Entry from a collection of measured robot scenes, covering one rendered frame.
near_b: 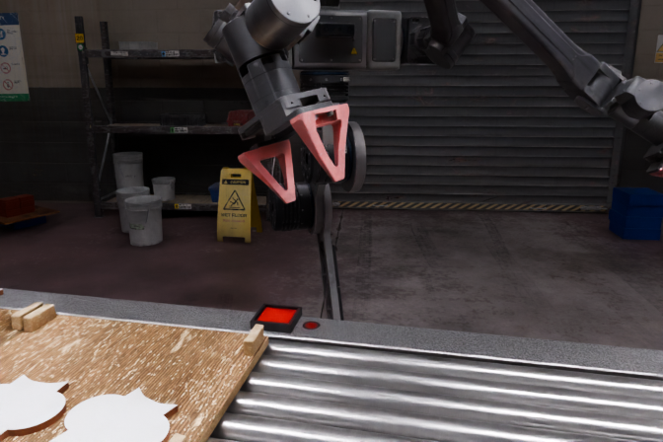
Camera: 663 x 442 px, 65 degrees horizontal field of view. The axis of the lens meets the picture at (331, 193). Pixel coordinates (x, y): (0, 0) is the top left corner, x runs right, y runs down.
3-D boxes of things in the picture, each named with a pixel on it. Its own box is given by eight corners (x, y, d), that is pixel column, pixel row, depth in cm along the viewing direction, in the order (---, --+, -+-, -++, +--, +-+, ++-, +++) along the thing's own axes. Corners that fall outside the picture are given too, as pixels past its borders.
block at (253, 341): (256, 337, 85) (255, 322, 84) (265, 338, 84) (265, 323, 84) (243, 356, 79) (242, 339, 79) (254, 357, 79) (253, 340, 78)
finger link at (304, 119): (328, 184, 50) (292, 94, 50) (289, 200, 56) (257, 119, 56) (375, 166, 54) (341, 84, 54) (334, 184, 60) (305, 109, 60)
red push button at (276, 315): (266, 313, 98) (266, 306, 98) (297, 316, 97) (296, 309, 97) (256, 328, 93) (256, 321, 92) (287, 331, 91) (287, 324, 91)
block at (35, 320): (48, 316, 92) (46, 302, 92) (57, 317, 92) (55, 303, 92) (23, 331, 87) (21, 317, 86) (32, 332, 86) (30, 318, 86)
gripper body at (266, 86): (287, 112, 52) (260, 44, 52) (242, 145, 60) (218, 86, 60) (333, 102, 56) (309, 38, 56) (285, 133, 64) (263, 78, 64)
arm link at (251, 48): (254, 25, 62) (211, 30, 59) (279, -7, 56) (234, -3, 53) (275, 78, 62) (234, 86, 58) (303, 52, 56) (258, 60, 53)
